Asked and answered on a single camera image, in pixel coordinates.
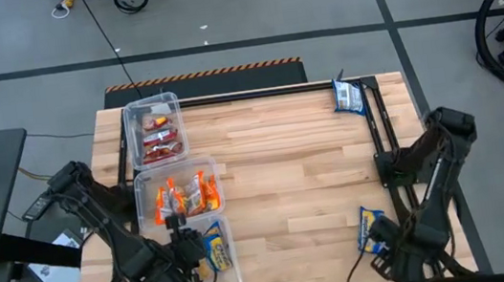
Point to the black bar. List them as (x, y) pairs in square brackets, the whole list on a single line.
[(39, 249)]

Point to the pink yellow noodle pack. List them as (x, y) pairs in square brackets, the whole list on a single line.
[(156, 122)]

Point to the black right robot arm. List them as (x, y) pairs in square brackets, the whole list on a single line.
[(430, 218)]

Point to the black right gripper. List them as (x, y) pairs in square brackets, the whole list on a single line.
[(398, 253)]

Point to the orange chicken noodle pack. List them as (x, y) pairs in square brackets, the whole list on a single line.
[(162, 206), (212, 193), (176, 199), (196, 193)]

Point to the black hazard-striped floor mat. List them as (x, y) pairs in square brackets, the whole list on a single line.
[(225, 81)]

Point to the black aluminium rig frame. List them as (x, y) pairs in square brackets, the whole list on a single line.
[(275, 92)]

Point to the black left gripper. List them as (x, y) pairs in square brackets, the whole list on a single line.
[(188, 252)]

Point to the red beef noodle pack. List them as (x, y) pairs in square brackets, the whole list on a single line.
[(161, 137), (164, 152)]

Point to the white paper sheet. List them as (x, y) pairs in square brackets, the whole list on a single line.
[(57, 278)]

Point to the black power adapter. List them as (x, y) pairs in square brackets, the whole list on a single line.
[(37, 208)]

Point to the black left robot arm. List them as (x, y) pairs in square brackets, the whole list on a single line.
[(115, 235)]

